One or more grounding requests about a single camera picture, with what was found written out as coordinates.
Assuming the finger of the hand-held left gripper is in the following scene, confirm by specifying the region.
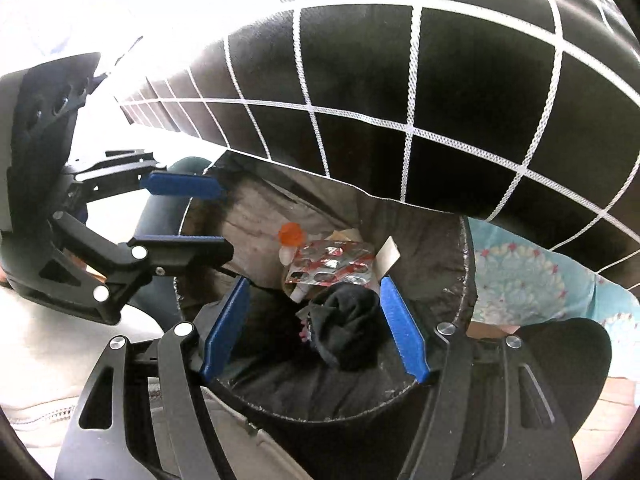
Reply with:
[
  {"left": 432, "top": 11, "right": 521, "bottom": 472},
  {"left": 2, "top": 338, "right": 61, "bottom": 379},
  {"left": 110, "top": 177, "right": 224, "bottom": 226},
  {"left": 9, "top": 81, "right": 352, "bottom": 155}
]
[
  {"left": 65, "top": 149, "right": 227, "bottom": 201},
  {"left": 50, "top": 212, "right": 236, "bottom": 327}
]

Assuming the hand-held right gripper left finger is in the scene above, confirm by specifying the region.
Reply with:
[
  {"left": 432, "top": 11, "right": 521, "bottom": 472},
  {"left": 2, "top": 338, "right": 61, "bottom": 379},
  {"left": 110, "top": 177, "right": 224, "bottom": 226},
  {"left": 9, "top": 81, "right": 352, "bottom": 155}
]
[{"left": 52, "top": 276, "right": 251, "bottom": 480}]

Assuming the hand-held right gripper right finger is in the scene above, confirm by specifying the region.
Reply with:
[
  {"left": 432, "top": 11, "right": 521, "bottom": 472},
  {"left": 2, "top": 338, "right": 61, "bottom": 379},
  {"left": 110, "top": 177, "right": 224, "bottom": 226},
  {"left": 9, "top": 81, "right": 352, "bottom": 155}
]
[{"left": 380, "top": 276, "right": 583, "bottom": 480}]

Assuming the black sock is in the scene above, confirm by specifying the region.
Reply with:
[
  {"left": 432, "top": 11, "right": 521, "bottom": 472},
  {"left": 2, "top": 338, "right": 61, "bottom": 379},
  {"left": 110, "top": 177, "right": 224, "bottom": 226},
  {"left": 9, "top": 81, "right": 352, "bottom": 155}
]
[{"left": 306, "top": 282, "right": 388, "bottom": 372}]

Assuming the black trash bin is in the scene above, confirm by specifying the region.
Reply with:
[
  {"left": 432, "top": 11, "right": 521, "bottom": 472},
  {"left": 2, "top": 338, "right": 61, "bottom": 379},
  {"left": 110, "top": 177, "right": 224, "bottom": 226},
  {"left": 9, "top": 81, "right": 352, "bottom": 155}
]
[{"left": 172, "top": 152, "right": 478, "bottom": 480}]

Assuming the white paper card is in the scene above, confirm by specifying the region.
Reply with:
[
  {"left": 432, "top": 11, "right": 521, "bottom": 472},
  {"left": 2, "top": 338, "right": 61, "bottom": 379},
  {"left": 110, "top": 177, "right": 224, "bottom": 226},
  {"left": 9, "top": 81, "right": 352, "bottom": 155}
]
[{"left": 374, "top": 236, "right": 402, "bottom": 279}]

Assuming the red silver blister pack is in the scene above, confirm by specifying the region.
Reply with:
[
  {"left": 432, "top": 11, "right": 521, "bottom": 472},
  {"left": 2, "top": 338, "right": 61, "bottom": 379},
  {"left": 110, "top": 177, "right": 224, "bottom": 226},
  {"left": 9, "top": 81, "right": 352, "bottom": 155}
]
[{"left": 284, "top": 240, "right": 377, "bottom": 287}]

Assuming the orange capped small bottle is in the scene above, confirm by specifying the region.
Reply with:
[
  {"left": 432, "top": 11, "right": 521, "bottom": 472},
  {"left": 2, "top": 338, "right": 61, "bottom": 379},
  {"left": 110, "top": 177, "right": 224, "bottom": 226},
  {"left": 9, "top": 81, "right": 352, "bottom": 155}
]
[{"left": 277, "top": 224, "right": 307, "bottom": 266}]

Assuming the brown cardboard piece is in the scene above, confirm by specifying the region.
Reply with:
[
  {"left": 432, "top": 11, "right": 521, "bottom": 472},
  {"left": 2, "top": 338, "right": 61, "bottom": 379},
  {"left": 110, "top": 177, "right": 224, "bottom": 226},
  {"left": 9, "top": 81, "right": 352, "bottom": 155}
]
[{"left": 320, "top": 229, "right": 363, "bottom": 244}]

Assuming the teal printed bed sheet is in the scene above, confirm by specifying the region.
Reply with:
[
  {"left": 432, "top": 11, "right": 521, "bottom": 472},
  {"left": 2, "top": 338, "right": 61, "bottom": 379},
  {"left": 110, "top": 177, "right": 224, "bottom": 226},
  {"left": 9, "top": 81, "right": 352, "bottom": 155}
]
[{"left": 467, "top": 217, "right": 640, "bottom": 332}]

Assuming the black white checked blanket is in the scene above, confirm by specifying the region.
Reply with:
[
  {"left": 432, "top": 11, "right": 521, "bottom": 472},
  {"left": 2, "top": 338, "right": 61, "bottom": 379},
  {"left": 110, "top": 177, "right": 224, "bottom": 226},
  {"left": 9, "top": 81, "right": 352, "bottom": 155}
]
[{"left": 112, "top": 0, "right": 640, "bottom": 291}]

